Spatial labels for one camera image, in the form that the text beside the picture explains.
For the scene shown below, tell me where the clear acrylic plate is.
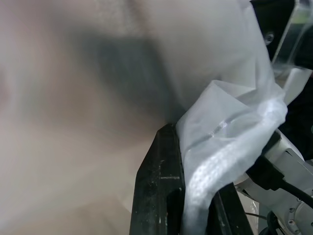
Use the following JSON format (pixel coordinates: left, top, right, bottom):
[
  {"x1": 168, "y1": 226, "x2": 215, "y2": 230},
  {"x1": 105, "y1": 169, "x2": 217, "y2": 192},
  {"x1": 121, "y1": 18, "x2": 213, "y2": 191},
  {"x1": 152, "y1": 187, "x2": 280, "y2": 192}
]
[{"x1": 270, "y1": 0, "x2": 313, "y2": 68}]

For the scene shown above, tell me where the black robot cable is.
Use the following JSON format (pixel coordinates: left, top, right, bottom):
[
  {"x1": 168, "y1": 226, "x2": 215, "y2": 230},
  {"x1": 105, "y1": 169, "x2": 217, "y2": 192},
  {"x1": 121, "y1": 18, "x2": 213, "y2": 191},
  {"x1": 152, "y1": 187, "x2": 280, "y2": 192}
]
[{"x1": 246, "y1": 155, "x2": 313, "y2": 211}]

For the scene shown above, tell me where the white translucent drawstring bag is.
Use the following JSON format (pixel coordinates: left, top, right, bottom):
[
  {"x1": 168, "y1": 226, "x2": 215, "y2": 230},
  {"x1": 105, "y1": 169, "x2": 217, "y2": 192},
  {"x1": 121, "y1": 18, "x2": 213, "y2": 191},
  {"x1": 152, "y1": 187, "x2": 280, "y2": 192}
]
[{"x1": 0, "y1": 0, "x2": 289, "y2": 235}]

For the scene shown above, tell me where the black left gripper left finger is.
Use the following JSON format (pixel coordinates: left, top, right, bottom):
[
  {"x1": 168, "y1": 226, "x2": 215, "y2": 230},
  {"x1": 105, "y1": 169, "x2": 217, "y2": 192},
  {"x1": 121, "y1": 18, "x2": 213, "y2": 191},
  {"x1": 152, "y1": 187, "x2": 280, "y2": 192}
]
[{"x1": 129, "y1": 123, "x2": 187, "y2": 235}]

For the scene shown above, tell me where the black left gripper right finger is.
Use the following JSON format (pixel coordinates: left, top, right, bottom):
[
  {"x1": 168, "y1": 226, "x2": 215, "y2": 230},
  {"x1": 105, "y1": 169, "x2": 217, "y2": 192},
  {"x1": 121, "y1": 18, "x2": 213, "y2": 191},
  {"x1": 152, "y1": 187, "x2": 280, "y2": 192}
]
[{"x1": 207, "y1": 182, "x2": 255, "y2": 235}]

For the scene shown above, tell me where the black block with screw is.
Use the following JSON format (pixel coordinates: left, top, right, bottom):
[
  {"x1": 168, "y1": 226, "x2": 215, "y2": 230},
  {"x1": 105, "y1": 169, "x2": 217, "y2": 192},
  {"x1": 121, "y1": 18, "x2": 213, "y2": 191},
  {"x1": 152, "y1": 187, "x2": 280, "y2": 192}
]
[{"x1": 249, "y1": 0, "x2": 298, "y2": 61}]

